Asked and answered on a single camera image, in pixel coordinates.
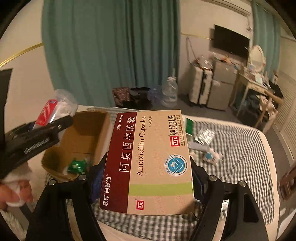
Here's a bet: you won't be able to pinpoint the wooden stool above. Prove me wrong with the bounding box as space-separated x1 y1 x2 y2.
279 163 296 200

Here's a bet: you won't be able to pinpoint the amoxicillin capsule box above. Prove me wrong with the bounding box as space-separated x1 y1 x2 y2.
100 109 195 215

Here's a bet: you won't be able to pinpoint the crushed plastic water bottle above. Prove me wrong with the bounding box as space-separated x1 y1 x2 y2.
33 89 78 130

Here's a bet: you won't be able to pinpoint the left hand with white cloth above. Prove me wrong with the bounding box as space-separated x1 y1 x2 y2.
1 162 33 210

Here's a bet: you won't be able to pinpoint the brown cardboard box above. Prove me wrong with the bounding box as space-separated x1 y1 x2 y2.
42 110 110 182

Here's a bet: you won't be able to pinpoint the large clear water jug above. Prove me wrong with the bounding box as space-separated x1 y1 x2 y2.
161 77 178 108

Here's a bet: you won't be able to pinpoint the green curtain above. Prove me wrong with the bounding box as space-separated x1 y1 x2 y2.
252 1 280 79
42 1 180 107

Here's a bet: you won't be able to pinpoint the white dressing table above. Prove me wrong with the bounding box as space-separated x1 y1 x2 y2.
230 72 274 117

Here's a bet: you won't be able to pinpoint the silver blister pack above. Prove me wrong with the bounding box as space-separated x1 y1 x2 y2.
195 128 215 146

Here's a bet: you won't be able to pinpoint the wall mounted television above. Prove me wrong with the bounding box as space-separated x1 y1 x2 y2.
213 25 250 59

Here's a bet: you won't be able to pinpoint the wooden chair with clothes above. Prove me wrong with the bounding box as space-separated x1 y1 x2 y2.
254 90 283 133

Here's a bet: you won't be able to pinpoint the white louvred wardrobe doors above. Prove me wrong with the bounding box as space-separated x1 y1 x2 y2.
271 27 296 163

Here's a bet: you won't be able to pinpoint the oval vanity mirror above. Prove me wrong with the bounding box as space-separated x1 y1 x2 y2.
248 45 266 73

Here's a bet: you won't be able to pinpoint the white suitcase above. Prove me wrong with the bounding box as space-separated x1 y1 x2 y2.
189 65 213 105

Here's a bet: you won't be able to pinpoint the checkered bed sheet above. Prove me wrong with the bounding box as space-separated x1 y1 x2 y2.
45 107 276 241

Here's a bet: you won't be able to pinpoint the small grey fridge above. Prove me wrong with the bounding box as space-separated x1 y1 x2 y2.
207 61 237 110

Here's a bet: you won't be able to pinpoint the green snack bag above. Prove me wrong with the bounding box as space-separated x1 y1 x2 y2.
68 158 88 175

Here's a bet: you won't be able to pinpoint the green white medicine box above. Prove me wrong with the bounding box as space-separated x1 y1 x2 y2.
185 118 194 141

